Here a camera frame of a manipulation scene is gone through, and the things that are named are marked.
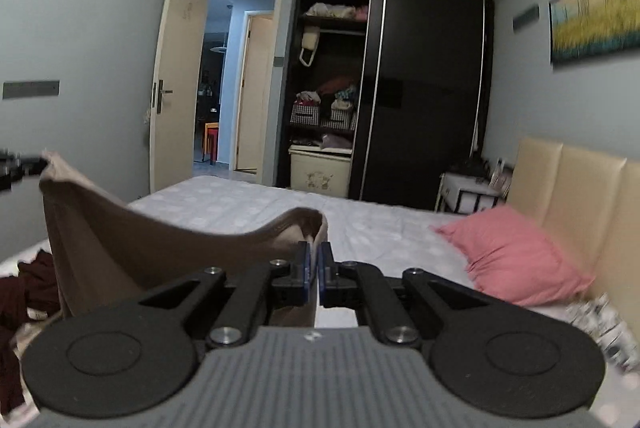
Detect yellow landscape painting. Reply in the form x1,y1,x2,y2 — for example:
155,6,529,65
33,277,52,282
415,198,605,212
549,0,639,65

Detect polka dot bed sheet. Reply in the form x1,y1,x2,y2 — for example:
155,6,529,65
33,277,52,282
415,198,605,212
22,174,639,427

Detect folded white grey clothes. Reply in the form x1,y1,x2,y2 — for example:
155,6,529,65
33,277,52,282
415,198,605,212
566,293,639,374

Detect pink pillow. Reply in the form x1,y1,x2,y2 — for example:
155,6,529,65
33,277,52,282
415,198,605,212
435,205,594,307

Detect grey wall plate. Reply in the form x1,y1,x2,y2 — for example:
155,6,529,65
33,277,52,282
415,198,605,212
2,80,60,99

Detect cream storage box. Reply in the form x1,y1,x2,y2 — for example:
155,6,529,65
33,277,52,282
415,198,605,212
288,145,352,198

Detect dark wardrobe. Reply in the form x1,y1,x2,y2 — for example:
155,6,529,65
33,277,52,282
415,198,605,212
274,0,495,210

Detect beige padded headboard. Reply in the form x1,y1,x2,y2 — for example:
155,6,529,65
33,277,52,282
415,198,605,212
506,137,640,336

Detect beige long sleeve garment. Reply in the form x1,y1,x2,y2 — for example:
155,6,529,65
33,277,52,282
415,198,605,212
39,153,328,317

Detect cream bedroom door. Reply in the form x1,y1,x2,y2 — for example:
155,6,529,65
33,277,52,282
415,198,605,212
149,0,208,193

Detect white bedside table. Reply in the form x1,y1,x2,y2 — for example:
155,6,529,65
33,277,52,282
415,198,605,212
435,154,514,215

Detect dark maroon garment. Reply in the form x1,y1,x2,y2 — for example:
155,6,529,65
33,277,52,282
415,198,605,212
1,249,61,416

